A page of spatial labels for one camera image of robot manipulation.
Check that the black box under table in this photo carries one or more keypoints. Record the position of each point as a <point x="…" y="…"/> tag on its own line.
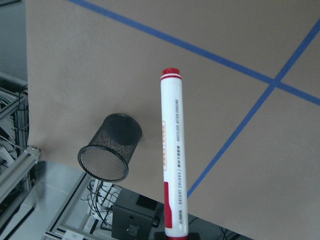
<point x="133" y="216"/>

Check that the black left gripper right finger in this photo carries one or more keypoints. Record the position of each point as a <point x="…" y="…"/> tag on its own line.
<point x="193" y="236"/>

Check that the black mesh pen cup left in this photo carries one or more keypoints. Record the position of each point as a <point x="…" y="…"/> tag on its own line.
<point x="108" y="154"/>

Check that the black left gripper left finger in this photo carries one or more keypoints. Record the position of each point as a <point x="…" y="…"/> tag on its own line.
<point x="159" y="236"/>

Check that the red and white marker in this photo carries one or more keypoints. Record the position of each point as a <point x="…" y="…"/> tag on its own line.
<point x="173" y="156"/>

